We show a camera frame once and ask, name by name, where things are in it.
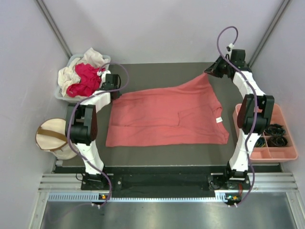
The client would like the salmon pink t-shirt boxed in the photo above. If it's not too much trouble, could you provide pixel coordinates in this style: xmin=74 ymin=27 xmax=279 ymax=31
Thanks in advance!
xmin=105 ymin=73 xmax=229 ymax=147

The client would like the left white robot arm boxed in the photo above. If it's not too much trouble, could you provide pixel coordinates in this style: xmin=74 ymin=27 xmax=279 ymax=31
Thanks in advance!
xmin=65 ymin=71 xmax=122 ymax=190

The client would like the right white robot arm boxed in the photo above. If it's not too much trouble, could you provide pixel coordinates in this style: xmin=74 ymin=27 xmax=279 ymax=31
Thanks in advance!
xmin=205 ymin=47 xmax=275 ymax=189

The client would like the magenta t-shirt in bin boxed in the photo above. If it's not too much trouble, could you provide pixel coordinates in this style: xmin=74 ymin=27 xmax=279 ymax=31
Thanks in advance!
xmin=66 ymin=63 xmax=102 ymax=98

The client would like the cream t-shirt in bin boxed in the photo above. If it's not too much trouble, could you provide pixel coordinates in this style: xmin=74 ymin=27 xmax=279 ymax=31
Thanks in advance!
xmin=55 ymin=48 xmax=111 ymax=101

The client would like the grey plastic laundry bin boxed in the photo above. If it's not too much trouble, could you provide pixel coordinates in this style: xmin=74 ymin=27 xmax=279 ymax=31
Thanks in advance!
xmin=54 ymin=51 xmax=111 ymax=103

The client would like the round cream fabric basket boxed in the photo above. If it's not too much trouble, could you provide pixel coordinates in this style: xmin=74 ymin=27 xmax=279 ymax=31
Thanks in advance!
xmin=35 ymin=118 xmax=77 ymax=160

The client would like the dark coiled item back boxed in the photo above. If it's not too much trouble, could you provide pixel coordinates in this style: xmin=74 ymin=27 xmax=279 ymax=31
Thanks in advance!
xmin=264 ymin=124 xmax=286 ymax=136

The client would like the dark coiled item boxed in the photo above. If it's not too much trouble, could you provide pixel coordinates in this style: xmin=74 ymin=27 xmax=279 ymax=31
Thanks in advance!
xmin=267 ymin=136 xmax=288 ymax=147
xmin=264 ymin=124 xmax=286 ymax=136

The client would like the yellow blue coiled item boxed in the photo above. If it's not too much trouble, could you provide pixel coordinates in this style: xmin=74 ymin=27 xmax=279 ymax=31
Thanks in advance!
xmin=254 ymin=137 xmax=266 ymax=148

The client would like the dark coiled item front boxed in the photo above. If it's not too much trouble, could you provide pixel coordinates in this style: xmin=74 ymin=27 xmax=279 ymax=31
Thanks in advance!
xmin=267 ymin=136 xmax=288 ymax=147

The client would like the pink divided organizer tray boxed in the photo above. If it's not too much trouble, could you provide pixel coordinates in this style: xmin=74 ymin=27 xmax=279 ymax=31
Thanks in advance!
xmin=233 ymin=103 xmax=298 ymax=164

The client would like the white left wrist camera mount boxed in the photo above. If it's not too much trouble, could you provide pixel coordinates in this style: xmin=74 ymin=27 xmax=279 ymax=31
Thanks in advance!
xmin=97 ymin=70 xmax=111 ymax=78

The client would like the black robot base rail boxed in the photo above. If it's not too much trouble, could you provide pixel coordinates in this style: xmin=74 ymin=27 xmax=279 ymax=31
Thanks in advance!
xmin=96 ymin=166 xmax=250 ymax=198

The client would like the slotted cable duct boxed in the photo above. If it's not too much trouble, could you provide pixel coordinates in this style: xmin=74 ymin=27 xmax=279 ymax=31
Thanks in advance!
xmin=47 ymin=192 xmax=241 ymax=202

